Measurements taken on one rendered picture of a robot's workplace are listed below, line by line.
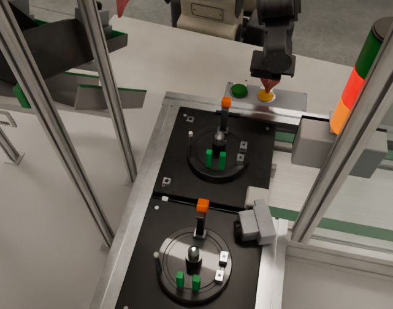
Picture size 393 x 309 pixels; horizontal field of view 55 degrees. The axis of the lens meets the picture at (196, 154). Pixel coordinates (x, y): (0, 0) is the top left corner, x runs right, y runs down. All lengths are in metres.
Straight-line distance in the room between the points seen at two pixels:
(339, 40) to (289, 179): 2.06
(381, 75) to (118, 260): 0.56
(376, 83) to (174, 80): 0.81
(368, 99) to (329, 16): 2.63
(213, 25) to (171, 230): 0.91
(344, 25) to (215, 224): 2.42
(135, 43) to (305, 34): 1.74
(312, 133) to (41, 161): 0.72
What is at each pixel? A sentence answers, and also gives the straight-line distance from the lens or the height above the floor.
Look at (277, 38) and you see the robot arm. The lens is 0.79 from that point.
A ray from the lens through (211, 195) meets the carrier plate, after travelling 0.79.
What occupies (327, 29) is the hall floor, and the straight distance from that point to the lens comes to 2.94.
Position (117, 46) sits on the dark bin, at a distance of 0.74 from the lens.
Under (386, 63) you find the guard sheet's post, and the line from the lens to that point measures 0.42.
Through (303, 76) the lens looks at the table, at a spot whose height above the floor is 0.86.
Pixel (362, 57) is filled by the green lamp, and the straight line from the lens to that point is 0.47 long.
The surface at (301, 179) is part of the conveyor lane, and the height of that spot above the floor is 0.92.
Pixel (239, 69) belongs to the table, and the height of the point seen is 0.86.
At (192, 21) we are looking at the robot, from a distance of 1.48.
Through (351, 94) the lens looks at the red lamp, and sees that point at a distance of 0.49.
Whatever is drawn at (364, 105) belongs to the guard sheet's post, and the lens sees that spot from 0.46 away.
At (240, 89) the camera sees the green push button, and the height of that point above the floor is 0.97.
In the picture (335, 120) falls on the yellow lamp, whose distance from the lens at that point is 0.53.
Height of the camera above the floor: 1.66
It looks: 55 degrees down
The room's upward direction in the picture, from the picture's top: straight up
